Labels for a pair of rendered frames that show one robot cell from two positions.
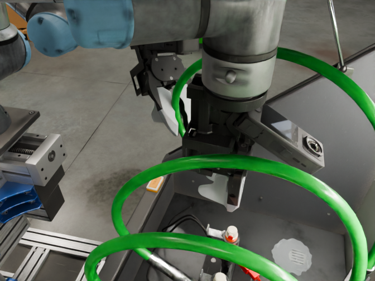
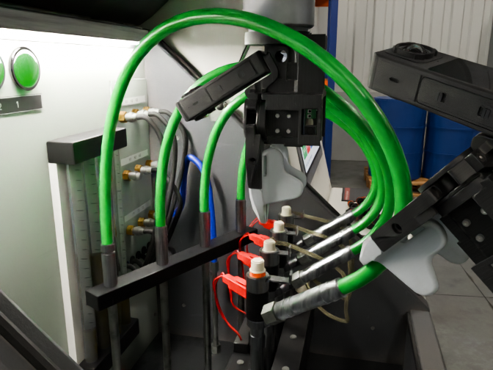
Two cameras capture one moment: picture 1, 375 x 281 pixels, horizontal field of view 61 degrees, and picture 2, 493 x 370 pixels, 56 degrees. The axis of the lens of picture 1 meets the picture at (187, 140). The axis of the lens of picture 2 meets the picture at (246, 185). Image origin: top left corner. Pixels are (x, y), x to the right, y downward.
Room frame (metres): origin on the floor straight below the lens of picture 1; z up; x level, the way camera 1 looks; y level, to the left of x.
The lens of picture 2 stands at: (0.82, -0.13, 1.39)
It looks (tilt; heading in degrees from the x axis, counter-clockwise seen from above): 15 degrees down; 175
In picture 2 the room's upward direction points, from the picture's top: straight up
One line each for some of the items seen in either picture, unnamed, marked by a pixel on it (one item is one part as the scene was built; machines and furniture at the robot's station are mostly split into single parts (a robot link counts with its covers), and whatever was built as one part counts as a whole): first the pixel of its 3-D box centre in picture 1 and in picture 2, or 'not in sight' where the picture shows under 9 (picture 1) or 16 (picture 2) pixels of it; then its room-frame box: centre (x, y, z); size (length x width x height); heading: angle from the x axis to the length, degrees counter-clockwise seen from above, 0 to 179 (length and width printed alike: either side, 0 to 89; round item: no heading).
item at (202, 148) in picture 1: (224, 126); (284, 90); (0.31, -0.05, 1.36); 0.09 x 0.08 x 0.12; 72
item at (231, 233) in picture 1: (231, 235); (257, 269); (0.30, -0.07, 1.14); 0.02 x 0.02 x 0.03
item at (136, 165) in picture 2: not in sight; (141, 167); (-0.01, -0.25, 1.21); 0.13 x 0.03 x 0.31; 162
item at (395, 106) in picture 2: not in sight; (423, 144); (-4.19, 2.31, 0.51); 1.20 x 0.85 x 1.02; 76
